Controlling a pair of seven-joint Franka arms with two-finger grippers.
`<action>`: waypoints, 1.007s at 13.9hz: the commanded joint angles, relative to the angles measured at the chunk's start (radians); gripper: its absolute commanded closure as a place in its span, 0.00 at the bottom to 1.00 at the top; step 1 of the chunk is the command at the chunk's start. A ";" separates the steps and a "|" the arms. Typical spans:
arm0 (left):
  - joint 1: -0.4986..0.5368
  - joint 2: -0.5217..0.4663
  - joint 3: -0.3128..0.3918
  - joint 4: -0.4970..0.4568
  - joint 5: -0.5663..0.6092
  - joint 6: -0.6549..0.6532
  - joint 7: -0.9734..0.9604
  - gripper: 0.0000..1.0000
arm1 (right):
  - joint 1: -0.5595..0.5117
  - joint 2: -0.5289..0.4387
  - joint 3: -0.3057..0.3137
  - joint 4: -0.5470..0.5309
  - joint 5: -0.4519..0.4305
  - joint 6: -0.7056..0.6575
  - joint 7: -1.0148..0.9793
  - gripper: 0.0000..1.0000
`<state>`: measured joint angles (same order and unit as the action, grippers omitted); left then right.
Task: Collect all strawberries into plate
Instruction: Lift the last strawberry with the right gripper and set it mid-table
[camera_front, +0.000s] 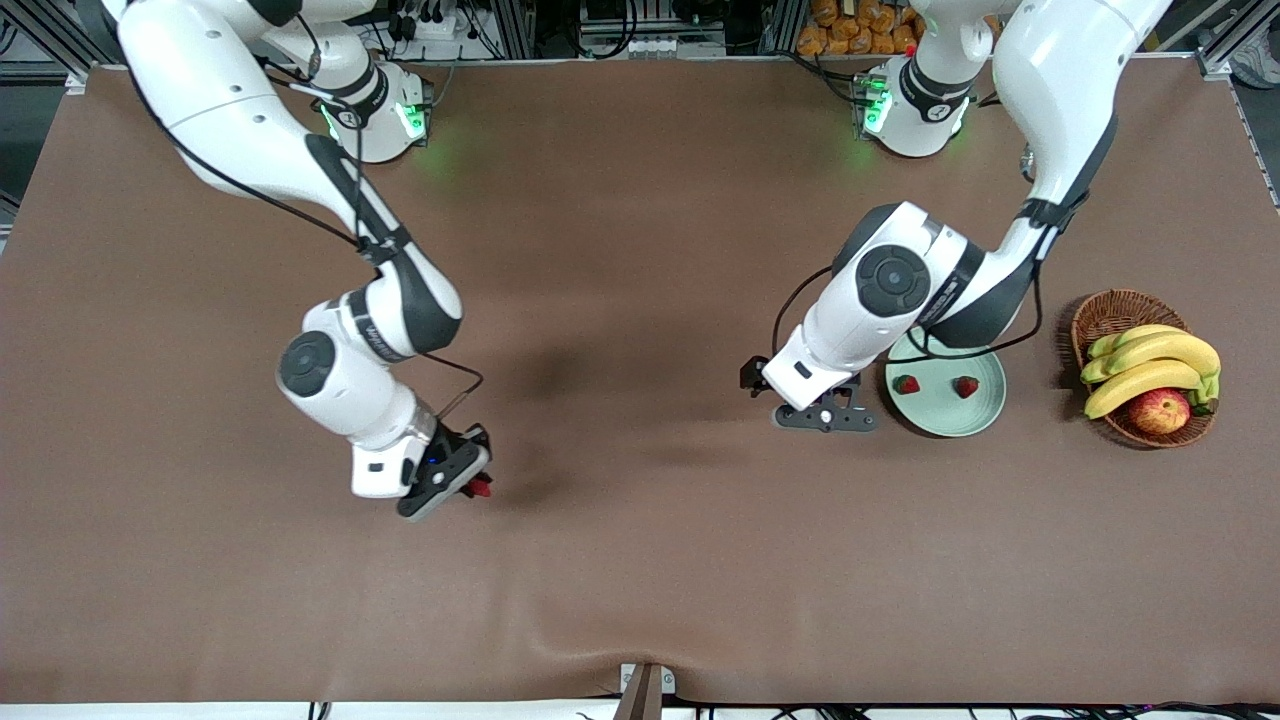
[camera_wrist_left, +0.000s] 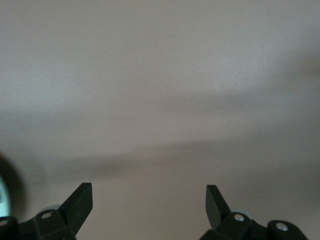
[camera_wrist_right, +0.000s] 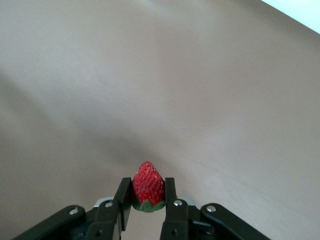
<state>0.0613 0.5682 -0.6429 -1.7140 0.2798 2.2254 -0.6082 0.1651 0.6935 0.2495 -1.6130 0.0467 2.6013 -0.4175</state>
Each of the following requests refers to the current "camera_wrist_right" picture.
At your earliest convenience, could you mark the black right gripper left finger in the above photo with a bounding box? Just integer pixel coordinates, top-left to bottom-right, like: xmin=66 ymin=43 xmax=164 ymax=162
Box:
xmin=12 ymin=177 xmax=133 ymax=240

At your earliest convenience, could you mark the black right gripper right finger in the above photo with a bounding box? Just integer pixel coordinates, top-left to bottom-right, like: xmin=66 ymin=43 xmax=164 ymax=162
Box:
xmin=159 ymin=177 xmax=271 ymax=240

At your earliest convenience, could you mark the red strawberry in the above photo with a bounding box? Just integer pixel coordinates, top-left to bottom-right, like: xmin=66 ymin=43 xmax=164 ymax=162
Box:
xmin=131 ymin=161 xmax=166 ymax=213

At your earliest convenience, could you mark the brown table cover mat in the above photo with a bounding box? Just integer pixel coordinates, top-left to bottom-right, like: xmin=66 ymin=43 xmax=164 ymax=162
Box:
xmin=0 ymin=0 xmax=320 ymax=240

